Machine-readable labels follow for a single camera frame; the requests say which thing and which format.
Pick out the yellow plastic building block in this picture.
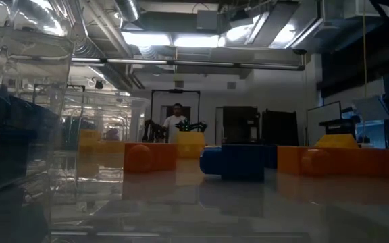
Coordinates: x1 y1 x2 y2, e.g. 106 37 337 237
313 134 360 149
176 130 207 159
78 130 101 143
78 140 125 155

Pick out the person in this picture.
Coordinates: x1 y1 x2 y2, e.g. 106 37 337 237
162 103 188 144

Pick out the black computer monitor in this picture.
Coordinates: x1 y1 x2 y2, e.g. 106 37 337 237
222 105 260 128

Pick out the long metal ceiling pipe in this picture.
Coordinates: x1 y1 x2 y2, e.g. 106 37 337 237
71 57 306 72

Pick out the clear plastic bin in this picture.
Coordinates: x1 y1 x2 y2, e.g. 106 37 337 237
0 0 76 243
59 91 151 155

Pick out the ceiling light panel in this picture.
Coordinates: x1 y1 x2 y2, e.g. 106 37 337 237
122 32 172 47
173 34 221 48

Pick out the black cabinet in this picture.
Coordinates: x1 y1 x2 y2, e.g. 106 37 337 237
261 109 299 146

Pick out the grey ceiling box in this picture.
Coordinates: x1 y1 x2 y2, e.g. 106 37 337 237
196 9 219 33

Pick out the whiteboard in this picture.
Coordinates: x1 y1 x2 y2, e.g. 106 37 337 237
306 100 342 136

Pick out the black desk shelf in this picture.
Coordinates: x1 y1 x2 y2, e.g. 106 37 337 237
318 116 361 138

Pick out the white angled panel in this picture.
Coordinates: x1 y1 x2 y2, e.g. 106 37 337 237
351 95 389 122

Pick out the white ceiling box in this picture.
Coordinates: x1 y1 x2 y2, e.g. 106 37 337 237
344 0 384 18

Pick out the black gantry frame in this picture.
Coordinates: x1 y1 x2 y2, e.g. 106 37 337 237
150 89 201 136

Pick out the round metal air duct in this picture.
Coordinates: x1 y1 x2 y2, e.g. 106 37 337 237
114 0 142 23

